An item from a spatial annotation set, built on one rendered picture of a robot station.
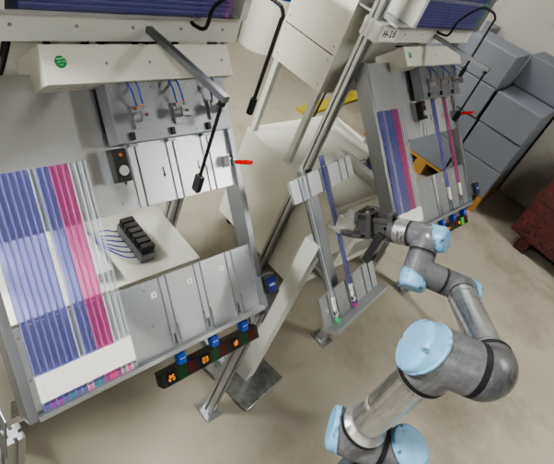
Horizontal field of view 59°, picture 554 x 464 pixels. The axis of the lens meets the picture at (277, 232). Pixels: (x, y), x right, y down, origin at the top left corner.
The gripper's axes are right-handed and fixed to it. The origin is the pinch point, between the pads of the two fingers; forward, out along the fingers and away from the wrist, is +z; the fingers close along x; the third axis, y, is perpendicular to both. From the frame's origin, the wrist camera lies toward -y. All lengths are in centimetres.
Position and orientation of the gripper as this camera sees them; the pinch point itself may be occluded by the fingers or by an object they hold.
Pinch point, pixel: (336, 226)
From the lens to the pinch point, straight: 156.1
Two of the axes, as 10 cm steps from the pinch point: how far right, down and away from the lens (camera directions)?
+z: -7.8, -1.7, 6.0
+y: -0.8, -9.2, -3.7
